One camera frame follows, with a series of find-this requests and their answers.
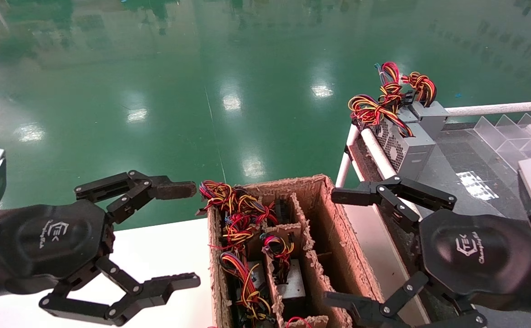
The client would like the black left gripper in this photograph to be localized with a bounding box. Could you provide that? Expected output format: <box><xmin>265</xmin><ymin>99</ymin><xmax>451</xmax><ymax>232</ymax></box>
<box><xmin>0</xmin><ymin>170</ymin><xmax>201</xmax><ymax>327</ymax></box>

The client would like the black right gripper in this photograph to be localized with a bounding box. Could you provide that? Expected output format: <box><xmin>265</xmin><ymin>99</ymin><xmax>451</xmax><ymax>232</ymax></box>
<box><xmin>324</xmin><ymin>175</ymin><xmax>531</xmax><ymax>328</ymax></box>

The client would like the grey power supply with wires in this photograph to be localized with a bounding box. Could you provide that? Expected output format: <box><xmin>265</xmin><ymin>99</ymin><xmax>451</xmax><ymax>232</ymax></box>
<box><xmin>375</xmin><ymin>61</ymin><xmax>450</xmax><ymax>139</ymax></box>
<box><xmin>197</xmin><ymin>181</ymin><xmax>279</xmax><ymax>251</ymax></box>
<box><xmin>260</xmin><ymin>233</ymin><xmax>311</xmax><ymax>315</ymax></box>
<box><xmin>220</xmin><ymin>251</ymin><xmax>275</xmax><ymax>328</ymax></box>

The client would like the brown cardboard box with dividers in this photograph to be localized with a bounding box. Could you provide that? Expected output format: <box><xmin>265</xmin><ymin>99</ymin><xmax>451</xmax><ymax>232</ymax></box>
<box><xmin>207</xmin><ymin>174</ymin><xmax>384</xmax><ymax>328</ymax></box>

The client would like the perforated grey power supply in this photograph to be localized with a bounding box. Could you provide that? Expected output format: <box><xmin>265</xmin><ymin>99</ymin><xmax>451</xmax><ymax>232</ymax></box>
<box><xmin>348</xmin><ymin>93</ymin><xmax>436</xmax><ymax>182</ymax></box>

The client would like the clear acrylic divider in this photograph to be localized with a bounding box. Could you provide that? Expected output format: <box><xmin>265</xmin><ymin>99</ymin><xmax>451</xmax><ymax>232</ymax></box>
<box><xmin>474</xmin><ymin>113</ymin><xmax>531</xmax><ymax>171</ymax></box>

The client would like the white frame leg pipe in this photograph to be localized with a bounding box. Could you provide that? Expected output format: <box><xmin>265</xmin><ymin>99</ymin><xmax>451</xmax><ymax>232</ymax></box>
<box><xmin>336</xmin><ymin>124</ymin><xmax>360</xmax><ymax>188</ymax></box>

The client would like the long white frame pipe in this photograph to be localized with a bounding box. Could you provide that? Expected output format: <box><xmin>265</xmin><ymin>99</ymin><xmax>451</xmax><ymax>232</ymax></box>
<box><xmin>360</xmin><ymin>129</ymin><xmax>423</xmax><ymax>217</ymax></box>

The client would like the black cable connector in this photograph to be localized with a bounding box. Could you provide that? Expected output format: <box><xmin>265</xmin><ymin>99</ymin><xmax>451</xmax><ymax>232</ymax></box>
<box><xmin>274</xmin><ymin>198</ymin><xmax>293</xmax><ymax>225</ymax></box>

